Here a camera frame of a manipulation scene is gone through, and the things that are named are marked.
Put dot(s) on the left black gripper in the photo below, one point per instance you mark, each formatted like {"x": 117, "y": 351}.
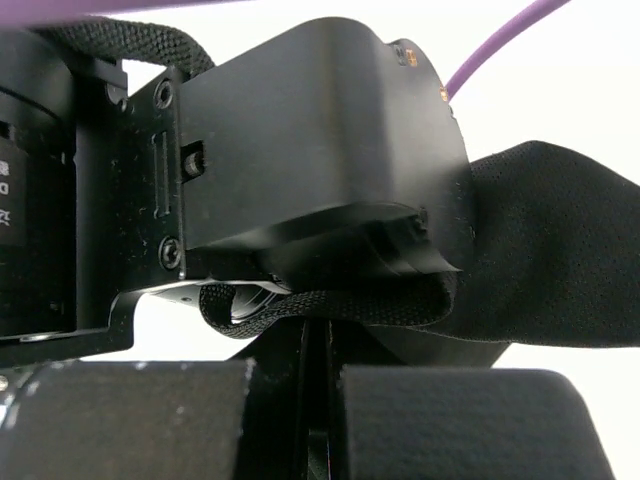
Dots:
{"x": 321, "y": 174}

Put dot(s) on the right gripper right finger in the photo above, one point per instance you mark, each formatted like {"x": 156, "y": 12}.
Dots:
{"x": 347, "y": 343}

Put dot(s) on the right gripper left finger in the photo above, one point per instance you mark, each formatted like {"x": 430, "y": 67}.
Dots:
{"x": 272, "y": 439}

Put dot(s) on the black t shirt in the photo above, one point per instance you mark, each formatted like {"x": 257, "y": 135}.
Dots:
{"x": 556, "y": 263}

